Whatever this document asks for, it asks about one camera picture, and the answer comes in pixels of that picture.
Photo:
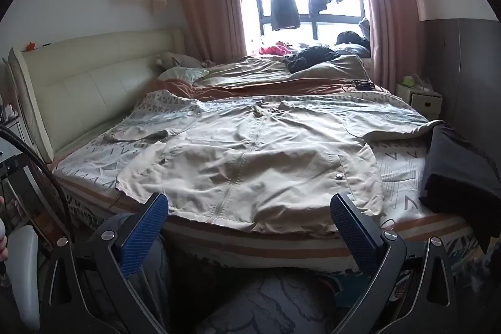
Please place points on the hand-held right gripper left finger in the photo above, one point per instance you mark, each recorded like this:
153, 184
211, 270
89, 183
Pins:
144, 234

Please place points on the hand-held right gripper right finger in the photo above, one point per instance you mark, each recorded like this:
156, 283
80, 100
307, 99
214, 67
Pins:
352, 232

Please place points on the beige jacket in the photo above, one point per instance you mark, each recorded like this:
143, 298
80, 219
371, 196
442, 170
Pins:
254, 162

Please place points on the black clothes heap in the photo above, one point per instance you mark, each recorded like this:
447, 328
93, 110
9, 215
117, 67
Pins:
311, 58

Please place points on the person's left hand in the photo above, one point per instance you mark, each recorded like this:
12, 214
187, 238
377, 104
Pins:
2, 242

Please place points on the patterned white bedspread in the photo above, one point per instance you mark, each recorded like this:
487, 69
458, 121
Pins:
399, 169

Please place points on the dark patterned rug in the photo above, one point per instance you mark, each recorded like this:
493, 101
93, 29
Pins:
274, 302

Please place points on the dark folded cloth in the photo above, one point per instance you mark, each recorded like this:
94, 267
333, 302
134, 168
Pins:
458, 169

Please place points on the white rounded plastic object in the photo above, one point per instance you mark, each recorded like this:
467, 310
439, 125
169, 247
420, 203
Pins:
23, 271

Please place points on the white nightstand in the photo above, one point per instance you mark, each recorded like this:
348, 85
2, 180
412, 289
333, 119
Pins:
418, 101

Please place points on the cream padded headboard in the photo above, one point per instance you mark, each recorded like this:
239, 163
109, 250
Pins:
90, 83

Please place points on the small green object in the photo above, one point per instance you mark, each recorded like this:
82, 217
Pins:
409, 81

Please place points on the pale green pillow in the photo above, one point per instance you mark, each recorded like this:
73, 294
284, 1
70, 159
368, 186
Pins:
182, 75

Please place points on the orange brown blanket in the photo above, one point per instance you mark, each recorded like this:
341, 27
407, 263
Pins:
274, 88

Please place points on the grey plush toy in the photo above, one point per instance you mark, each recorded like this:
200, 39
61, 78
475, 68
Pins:
172, 60

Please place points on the dark grey wardrobe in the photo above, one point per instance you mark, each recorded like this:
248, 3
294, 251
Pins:
465, 75

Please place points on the dark grey cloth pile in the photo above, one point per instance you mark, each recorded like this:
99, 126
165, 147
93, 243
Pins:
352, 38

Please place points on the pink clothing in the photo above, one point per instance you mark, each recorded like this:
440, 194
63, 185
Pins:
274, 50

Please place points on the small orange object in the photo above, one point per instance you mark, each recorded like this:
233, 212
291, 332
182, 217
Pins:
30, 44

